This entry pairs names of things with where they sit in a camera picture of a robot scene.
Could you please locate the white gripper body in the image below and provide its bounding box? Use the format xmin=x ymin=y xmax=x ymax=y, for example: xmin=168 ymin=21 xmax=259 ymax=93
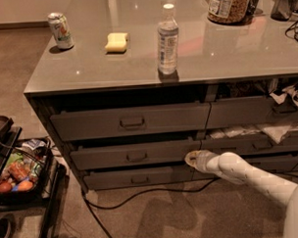
xmin=197 ymin=150 xmax=221 ymax=173

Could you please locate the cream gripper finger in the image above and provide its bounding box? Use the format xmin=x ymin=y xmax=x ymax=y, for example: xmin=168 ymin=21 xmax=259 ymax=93
xmin=184 ymin=151 xmax=205 ymax=171

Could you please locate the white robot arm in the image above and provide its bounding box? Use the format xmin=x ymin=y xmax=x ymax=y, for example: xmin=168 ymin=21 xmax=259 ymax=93
xmin=184 ymin=150 xmax=298 ymax=238

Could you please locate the crumpled packaging in drawer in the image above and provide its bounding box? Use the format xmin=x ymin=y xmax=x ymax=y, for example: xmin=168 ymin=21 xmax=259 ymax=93
xmin=209 ymin=83 xmax=298 ymax=143

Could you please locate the clear plastic water bottle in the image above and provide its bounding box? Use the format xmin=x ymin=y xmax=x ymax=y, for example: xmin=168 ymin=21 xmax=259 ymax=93
xmin=157 ymin=4 xmax=178 ymax=75

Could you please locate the yellow sponge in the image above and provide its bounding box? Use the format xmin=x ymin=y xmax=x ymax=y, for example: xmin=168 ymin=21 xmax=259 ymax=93
xmin=104 ymin=32 xmax=127 ymax=53

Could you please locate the large jar of nuts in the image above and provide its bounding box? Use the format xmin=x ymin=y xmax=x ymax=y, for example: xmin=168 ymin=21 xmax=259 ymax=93
xmin=207 ymin=0 xmax=250 ymax=24

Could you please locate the black basket of snacks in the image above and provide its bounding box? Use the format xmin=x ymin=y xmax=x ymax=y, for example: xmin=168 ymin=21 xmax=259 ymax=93
xmin=0 ymin=138 xmax=53 ymax=206

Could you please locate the dark glass container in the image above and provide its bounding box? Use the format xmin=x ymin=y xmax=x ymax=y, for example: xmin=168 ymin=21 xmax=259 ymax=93
xmin=270 ymin=0 xmax=298 ymax=22

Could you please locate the white soda can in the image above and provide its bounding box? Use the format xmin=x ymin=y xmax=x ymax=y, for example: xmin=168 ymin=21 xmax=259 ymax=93
xmin=47 ymin=13 xmax=74 ymax=50

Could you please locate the dark shoe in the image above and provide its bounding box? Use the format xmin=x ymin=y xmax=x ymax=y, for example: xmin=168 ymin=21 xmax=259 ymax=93
xmin=0 ymin=215 xmax=14 ymax=238

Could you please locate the black floor cable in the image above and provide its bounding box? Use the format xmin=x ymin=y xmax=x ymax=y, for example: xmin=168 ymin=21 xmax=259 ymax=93
xmin=79 ymin=176 xmax=224 ymax=238

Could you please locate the black cable on counter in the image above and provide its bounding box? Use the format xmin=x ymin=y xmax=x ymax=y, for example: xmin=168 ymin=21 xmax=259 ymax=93
xmin=283 ymin=16 xmax=298 ymax=46

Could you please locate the black cart frame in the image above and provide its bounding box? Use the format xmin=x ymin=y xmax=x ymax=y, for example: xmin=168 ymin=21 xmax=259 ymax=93
xmin=0 ymin=116 xmax=66 ymax=238

